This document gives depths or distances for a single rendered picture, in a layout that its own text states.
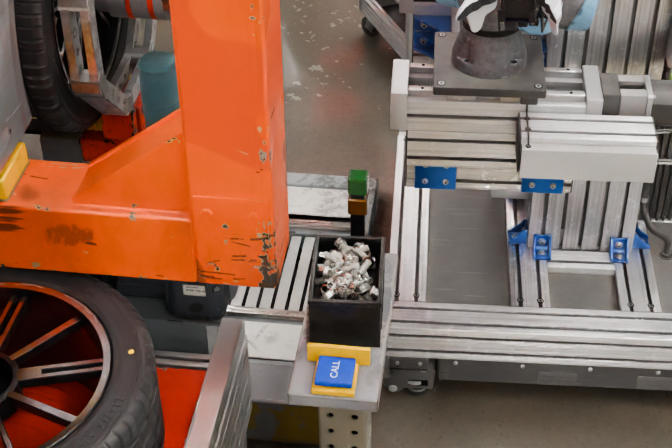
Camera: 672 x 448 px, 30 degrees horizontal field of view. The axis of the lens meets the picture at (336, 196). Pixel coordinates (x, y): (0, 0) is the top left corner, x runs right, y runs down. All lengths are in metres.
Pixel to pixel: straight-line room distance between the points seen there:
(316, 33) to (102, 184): 2.02
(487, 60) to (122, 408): 0.97
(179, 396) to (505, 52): 0.96
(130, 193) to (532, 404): 1.11
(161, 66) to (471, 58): 0.68
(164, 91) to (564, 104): 0.86
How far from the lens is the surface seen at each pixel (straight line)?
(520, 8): 1.97
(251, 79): 2.17
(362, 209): 2.54
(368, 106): 3.93
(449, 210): 3.16
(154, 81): 2.75
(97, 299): 2.50
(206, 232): 2.39
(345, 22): 4.38
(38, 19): 2.56
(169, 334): 2.88
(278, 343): 2.99
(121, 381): 2.33
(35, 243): 2.53
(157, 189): 2.39
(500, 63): 2.51
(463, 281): 2.95
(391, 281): 2.58
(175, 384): 2.64
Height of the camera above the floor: 2.14
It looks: 37 degrees down
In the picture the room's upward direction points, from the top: 1 degrees counter-clockwise
